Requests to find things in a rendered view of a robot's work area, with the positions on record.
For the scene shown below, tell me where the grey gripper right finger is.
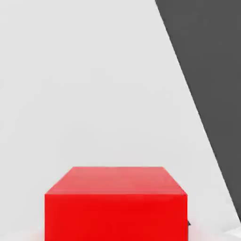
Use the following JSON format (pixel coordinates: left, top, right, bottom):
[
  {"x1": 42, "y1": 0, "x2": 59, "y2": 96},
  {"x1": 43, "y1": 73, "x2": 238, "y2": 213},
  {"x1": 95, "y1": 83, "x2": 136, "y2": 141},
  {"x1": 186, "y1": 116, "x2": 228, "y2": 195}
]
[{"x1": 187, "y1": 219, "x2": 217, "y2": 241}]

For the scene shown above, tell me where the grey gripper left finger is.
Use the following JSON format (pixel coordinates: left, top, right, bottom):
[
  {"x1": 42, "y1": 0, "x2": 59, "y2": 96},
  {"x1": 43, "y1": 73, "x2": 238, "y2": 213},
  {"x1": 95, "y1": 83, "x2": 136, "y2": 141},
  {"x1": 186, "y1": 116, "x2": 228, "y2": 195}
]
[{"x1": 20, "y1": 230, "x2": 45, "y2": 241}]

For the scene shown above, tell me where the small red cube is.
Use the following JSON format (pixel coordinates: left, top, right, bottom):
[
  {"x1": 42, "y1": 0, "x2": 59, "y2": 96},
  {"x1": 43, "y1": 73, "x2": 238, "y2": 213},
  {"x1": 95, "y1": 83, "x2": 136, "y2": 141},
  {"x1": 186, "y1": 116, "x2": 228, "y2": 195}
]
[{"x1": 44, "y1": 166, "x2": 188, "y2": 241}]

